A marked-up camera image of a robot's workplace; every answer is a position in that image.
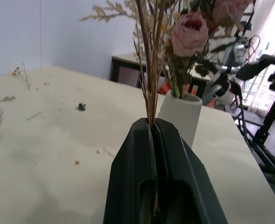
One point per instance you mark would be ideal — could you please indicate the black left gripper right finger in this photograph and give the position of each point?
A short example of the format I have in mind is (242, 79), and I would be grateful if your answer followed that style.
(179, 168)

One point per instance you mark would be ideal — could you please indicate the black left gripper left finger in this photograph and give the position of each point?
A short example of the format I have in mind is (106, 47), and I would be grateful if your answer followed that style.
(128, 168)

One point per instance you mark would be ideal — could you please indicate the dried grass flower bouquet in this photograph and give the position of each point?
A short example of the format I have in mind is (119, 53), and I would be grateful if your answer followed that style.
(151, 93)

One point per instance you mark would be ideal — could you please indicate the small green flower scrap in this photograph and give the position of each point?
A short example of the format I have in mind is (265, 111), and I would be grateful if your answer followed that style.
(82, 107)

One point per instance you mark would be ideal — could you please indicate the pink rose flower bouquet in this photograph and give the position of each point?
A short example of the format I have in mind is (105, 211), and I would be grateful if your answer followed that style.
(188, 35)

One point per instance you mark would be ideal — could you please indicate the white ceramic vase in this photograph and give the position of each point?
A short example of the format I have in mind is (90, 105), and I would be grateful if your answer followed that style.
(181, 114)

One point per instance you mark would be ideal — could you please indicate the orange background object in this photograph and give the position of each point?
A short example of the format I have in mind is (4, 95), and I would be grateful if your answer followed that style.
(166, 88)

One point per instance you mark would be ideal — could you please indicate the silver background robot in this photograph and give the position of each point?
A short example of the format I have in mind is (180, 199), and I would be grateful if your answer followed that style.
(222, 88)

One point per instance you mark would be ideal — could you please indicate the black framed background desk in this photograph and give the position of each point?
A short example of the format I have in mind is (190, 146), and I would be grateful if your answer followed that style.
(125, 72)

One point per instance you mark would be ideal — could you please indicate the black metal stand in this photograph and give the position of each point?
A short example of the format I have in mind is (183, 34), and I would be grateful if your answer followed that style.
(268, 116)

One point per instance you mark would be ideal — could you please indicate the short dried stem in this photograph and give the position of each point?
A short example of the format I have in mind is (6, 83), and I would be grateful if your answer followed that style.
(34, 115)

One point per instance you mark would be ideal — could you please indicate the dried twig with yellow buds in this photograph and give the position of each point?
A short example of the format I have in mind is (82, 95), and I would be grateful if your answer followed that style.
(25, 78)

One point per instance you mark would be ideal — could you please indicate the small dried grass sprig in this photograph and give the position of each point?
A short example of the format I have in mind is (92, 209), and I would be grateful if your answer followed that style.
(6, 98)

